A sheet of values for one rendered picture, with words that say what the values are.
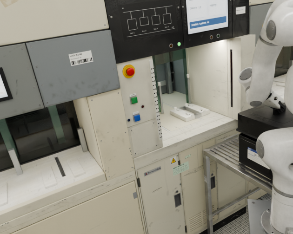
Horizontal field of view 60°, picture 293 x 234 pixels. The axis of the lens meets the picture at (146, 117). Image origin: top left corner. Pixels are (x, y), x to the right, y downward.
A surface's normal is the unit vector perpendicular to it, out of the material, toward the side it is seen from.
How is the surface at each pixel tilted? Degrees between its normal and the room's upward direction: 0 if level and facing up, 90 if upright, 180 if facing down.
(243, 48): 90
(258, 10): 90
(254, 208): 0
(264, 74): 77
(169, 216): 90
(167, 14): 90
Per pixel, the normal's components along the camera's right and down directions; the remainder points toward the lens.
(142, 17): 0.47, 0.27
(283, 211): -0.69, 0.36
